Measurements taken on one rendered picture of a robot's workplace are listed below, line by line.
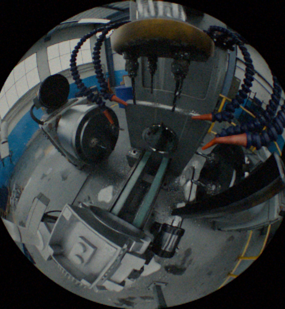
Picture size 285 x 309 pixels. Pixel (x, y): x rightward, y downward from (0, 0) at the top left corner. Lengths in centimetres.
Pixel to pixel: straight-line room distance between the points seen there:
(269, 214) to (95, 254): 44
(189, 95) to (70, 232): 51
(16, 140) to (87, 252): 587
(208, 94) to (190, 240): 62
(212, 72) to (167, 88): 19
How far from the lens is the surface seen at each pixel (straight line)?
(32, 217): 42
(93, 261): 19
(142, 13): 22
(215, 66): 39
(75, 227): 19
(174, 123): 30
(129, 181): 37
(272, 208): 40
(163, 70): 40
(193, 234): 53
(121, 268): 24
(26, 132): 578
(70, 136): 33
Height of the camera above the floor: 126
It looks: 53 degrees down
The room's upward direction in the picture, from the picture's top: 2 degrees counter-clockwise
